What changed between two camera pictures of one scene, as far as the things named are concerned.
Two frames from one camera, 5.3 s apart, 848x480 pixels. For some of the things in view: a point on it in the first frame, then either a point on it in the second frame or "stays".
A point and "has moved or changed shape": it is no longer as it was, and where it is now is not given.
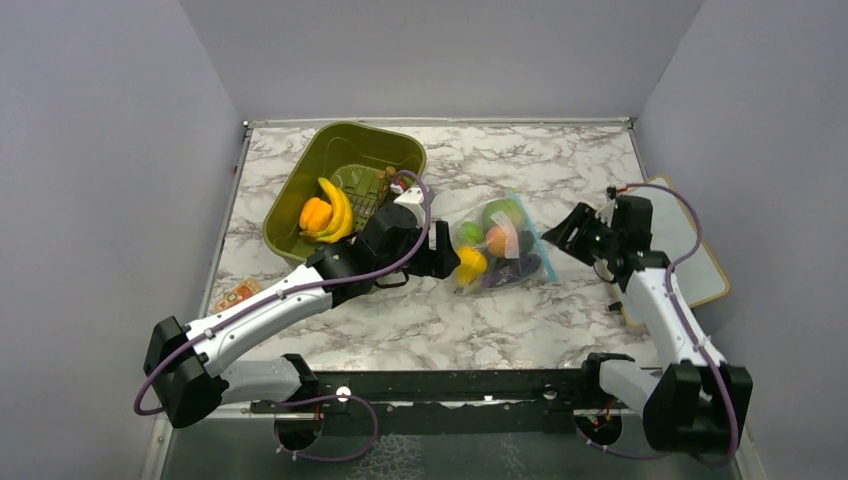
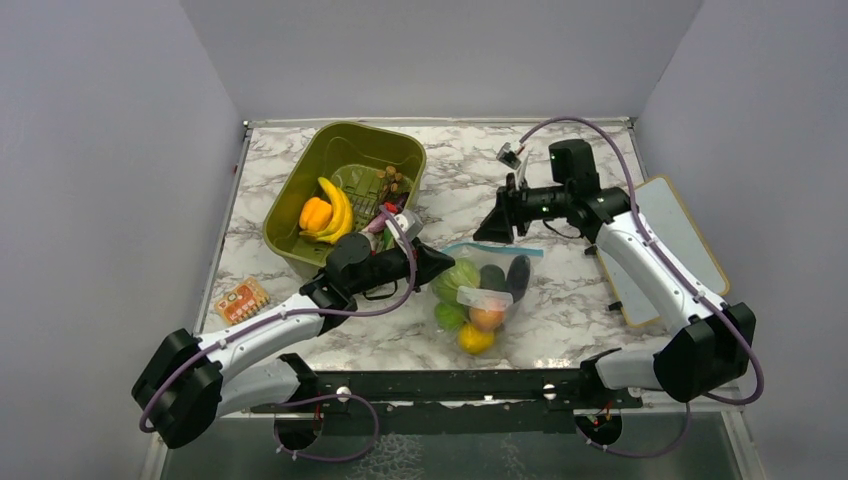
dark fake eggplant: (526, 241) -> (518, 276)
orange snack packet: (248, 287) stays
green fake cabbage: (511, 211) has moved or changed shape
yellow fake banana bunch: (342, 221) stays
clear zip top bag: (499, 247) has moved or changed shape
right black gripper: (582, 218) -> (508, 213)
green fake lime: (472, 232) -> (449, 316)
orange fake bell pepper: (315, 215) stays
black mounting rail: (455, 402) stays
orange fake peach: (495, 241) has moved or changed shape
